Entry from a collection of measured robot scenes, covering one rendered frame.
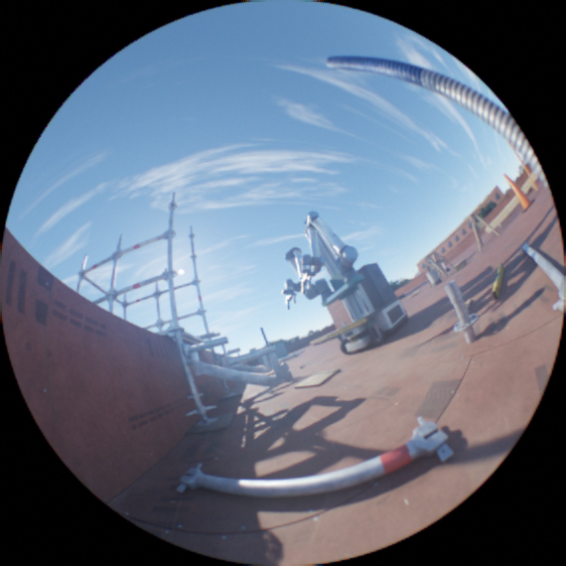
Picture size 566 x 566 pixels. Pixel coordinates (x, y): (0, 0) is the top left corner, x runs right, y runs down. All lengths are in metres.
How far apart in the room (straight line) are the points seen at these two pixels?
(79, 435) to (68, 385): 0.15
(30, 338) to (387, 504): 0.83
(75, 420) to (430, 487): 0.81
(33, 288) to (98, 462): 0.52
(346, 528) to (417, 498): 0.12
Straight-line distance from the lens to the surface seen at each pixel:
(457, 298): 0.77
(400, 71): 0.34
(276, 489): 0.46
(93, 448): 0.73
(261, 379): 1.20
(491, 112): 0.28
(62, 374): 0.68
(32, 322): 0.66
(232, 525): 0.49
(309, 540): 0.41
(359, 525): 0.39
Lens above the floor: 0.35
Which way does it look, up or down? 21 degrees up
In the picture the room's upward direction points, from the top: 23 degrees counter-clockwise
